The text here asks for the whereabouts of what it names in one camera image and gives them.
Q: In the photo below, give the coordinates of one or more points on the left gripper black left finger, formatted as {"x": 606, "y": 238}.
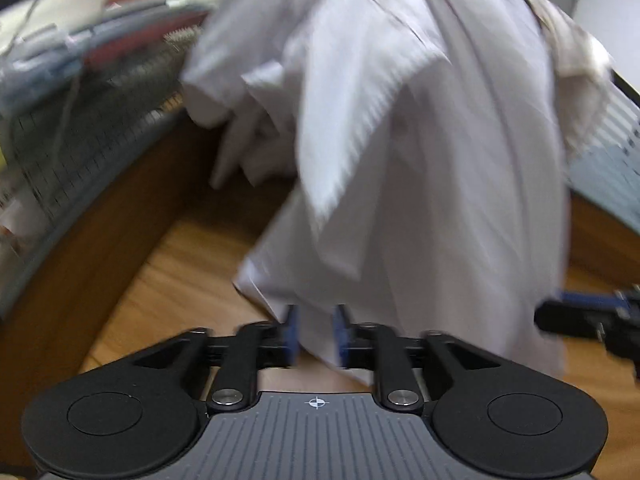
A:
{"x": 223, "y": 370}

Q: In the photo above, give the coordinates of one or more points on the frosted glass partition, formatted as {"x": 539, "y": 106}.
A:
{"x": 607, "y": 171}

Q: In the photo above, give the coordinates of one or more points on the beige cloth garment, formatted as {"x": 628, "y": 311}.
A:
{"x": 583, "y": 75}

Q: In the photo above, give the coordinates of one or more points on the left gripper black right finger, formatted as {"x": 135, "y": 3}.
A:
{"x": 408, "y": 373}

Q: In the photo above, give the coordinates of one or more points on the white shirt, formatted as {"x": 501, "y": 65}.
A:
{"x": 430, "y": 188}

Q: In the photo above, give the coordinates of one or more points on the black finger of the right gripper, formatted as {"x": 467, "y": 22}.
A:
{"x": 612, "y": 320}

